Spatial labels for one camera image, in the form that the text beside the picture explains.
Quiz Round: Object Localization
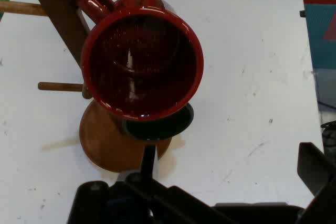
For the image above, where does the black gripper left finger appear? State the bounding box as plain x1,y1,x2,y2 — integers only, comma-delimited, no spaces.
67,144,237,224

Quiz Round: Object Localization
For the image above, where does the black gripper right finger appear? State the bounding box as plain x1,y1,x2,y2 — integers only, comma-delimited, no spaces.
297,142,336,224

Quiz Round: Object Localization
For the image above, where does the glossy red mug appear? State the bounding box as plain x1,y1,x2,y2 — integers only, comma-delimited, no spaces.
70,0,205,122

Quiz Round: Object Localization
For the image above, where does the wooden mug tree stand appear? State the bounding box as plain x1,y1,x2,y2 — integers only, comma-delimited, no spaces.
0,0,173,174

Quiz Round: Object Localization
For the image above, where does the teal foam block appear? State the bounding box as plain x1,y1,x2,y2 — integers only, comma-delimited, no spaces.
303,3,336,70

